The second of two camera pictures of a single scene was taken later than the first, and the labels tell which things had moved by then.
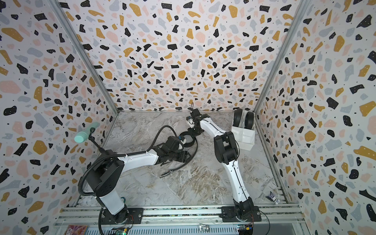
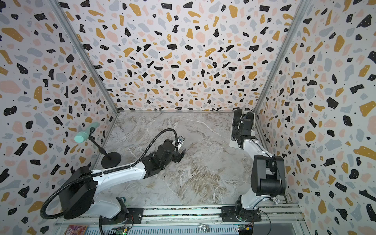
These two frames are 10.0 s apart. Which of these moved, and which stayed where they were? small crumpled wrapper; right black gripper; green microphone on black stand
Moved: right black gripper
Stayed: green microphone on black stand; small crumpled wrapper
